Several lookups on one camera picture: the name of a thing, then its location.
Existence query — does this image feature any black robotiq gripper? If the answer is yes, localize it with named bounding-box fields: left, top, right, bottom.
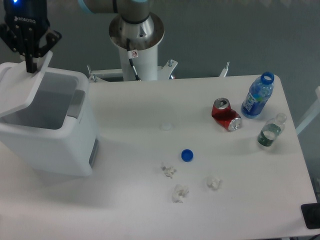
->
left=0, top=0, right=62, bottom=73

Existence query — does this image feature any white trash can with lid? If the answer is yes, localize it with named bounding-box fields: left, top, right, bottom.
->
left=0, top=52, right=100, bottom=177

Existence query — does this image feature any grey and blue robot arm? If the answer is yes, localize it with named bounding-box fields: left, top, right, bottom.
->
left=0, top=0, right=164, bottom=74

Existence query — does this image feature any white translucent bottle cap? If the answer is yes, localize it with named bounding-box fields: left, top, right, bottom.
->
left=160, top=122, right=173, bottom=131

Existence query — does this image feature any blue bottle cap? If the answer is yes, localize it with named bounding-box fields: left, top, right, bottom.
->
left=181, top=149, right=194, bottom=163

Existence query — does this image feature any crushed red soda can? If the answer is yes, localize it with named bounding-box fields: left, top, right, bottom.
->
left=211, top=97, right=242, bottom=132

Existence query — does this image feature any crumpled white tissue left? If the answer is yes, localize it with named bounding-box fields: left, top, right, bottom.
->
left=161, top=162, right=177, bottom=179

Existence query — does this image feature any crumpled white tissue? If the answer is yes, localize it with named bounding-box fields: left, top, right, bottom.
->
left=161, top=162, right=177, bottom=179
left=206, top=176, right=223, bottom=191
left=171, top=184, right=189, bottom=203

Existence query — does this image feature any crumpled white tissue bottom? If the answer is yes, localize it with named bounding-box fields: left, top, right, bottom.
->
left=171, top=184, right=189, bottom=203

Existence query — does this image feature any crumpled white tissue right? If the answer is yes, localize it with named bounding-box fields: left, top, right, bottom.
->
left=206, top=176, right=223, bottom=191

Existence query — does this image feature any blue plastic drink bottle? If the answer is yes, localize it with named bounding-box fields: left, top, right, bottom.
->
left=241, top=71, right=275, bottom=119

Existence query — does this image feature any clear bottle with green label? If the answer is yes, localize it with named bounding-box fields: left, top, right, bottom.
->
left=257, top=112, right=287, bottom=147

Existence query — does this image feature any black device at table edge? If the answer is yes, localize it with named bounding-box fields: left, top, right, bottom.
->
left=300, top=203, right=320, bottom=230

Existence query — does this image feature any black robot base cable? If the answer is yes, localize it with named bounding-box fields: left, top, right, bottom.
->
left=126, top=38, right=142, bottom=82

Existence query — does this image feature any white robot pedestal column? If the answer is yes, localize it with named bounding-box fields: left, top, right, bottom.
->
left=118, top=45, right=158, bottom=82

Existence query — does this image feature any white frame at right edge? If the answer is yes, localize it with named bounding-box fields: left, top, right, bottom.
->
left=295, top=86, right=320, bottom=135

